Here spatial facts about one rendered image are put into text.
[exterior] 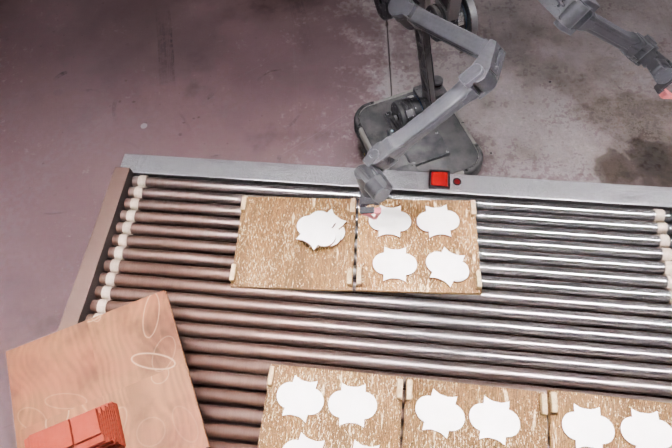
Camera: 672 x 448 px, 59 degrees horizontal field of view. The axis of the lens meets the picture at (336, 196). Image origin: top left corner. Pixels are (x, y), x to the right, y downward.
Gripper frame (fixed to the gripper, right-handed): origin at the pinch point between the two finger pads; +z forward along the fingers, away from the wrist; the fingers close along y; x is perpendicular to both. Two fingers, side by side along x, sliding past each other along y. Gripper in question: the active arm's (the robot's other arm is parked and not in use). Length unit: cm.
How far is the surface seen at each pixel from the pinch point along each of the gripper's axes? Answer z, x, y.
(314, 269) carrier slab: 8.9, 21.8, -18.1
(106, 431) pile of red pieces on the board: -19, 66, -76
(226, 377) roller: 7, 47, -55
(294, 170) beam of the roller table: 7.3, 32.6, 22.8
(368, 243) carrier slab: 11.9, 4.2, -7.7
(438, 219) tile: 14.9, -19.6, 1.8
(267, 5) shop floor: 80, 95, 218
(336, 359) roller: 14, 13, -47
